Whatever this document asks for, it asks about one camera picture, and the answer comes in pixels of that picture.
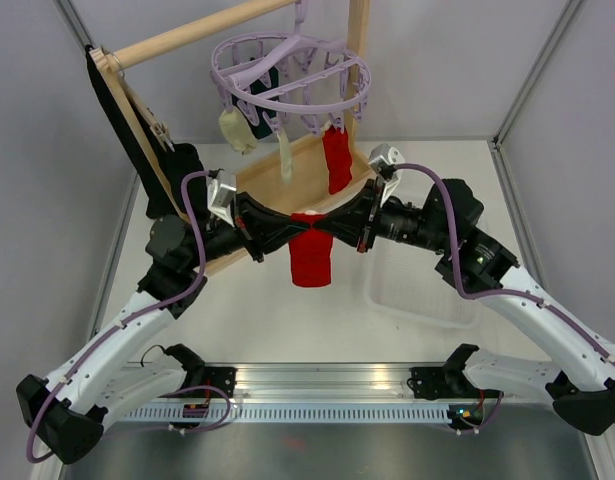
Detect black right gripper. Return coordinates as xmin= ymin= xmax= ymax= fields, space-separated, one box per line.
xmin=314 ymin=176 xmax=452 ymax=253

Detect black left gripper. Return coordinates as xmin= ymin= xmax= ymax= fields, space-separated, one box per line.
xmin=185 ymin=191 xmax=311 ymax=269

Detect red sock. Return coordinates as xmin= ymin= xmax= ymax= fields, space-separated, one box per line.
xmin=289 ymin=212 xmax=334 ymax=288
xmin=322 ymin=125 xmax=353 ymax=195

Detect cream sock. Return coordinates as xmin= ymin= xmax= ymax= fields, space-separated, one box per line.
xmin=277 ymin=128 xmax=294 ymax=184
xmin=218 ymin=107 xmax=258 ymax=155

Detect purple round clip hanger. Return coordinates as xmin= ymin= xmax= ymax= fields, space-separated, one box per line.
xmin=210 ymin=1 xmax=372 ymax=136

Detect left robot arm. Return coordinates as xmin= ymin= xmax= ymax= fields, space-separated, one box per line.
xmin=16 ymin=193 xmax=310 ymax=465

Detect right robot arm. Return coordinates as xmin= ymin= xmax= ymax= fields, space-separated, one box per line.
xmin=314 ymin=179 xmax=615 ymax=436

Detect black shorts on hanger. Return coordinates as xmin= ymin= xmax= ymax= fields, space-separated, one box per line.
xmin=85 ymin=45 xmax=203 ymax=221

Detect wooden rack base tray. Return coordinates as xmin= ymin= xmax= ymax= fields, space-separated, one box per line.
xmin=201 ymin=134 xmax=376 ymax=279

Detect white plastic basket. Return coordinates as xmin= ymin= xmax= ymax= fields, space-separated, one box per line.
xmin=364 ymin=239 xmax=483 ymax=330

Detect wooden rack top rod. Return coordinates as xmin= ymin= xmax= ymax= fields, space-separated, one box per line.
xmin=105 ymin=0 xmax=294 ymax=72

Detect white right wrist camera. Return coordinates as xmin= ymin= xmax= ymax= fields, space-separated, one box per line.
xmin=369 ymin=143 xmax=405 ymax=204

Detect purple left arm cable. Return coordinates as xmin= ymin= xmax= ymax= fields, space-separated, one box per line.
xmin=25 ymin=169 xmax=236 ymax=464

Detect aluminium mounting rail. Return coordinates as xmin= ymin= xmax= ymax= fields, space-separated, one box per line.
xmin=201 ymin=362 xmax=458 ymax=403

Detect white slotted cable duct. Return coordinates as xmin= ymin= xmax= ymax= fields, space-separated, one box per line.
xmin=125 ymin=402 xmax=451 ymax=425

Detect wooden rack right post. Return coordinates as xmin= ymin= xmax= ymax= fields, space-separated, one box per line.
xmin=344 ymin=0 xmax=371 ymax=152

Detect wooden rack post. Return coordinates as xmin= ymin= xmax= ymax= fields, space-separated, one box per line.
xmin=344 ymin=0 xmax=371 ymax=152
xmin=85 ymin=45 xmax=189 ymax=221

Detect wooden rack left post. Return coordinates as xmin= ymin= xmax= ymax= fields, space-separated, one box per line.
xmin=85 ymin=45 xmax=189 ymax=221

